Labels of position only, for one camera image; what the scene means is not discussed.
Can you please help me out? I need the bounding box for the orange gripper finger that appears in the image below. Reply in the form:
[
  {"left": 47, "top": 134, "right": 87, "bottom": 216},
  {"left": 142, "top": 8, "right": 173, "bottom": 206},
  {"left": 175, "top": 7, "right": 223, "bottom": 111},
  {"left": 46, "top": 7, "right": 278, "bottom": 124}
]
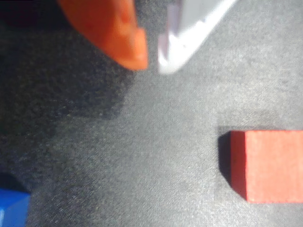
[{"left": 58, "top": 0, "right": 150, "bottom": 70}]

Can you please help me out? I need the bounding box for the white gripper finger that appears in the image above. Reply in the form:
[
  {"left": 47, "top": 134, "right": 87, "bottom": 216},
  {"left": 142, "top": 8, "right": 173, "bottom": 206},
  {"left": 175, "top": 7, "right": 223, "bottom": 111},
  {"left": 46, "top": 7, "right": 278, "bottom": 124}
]
[{"left": 158, "top": 0, "right": 238, "bottom": 74}]

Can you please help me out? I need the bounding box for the red wooden cube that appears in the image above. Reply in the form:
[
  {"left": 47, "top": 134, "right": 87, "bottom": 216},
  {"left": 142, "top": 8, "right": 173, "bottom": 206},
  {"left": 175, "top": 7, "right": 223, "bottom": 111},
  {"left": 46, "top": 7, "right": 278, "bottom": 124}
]
[{"left": 230, "top": 130, "right": 303, "bottom": 204}]

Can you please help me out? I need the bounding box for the blue wooden cube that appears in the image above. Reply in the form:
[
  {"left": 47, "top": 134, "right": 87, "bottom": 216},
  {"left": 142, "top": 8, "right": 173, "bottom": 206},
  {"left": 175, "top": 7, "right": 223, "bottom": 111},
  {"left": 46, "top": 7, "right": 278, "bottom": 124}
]
[{"left": 0, "top": 188, "right": 31, "bottom": 227}]

